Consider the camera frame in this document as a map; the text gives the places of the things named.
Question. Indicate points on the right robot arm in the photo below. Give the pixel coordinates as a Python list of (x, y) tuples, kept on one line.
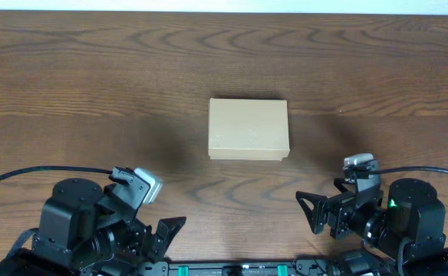
[(409, 231)]

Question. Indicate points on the brown cardboard box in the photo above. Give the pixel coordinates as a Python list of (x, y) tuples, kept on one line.
[(243, 129)]

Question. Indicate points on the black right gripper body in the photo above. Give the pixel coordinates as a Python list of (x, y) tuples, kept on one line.
[(348, 218)]

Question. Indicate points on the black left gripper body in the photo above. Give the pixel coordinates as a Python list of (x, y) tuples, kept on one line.
[(131, 236)]

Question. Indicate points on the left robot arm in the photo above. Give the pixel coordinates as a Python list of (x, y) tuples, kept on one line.
[(86, 229)]

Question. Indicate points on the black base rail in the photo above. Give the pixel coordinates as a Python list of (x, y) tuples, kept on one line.
[(301, 266)]

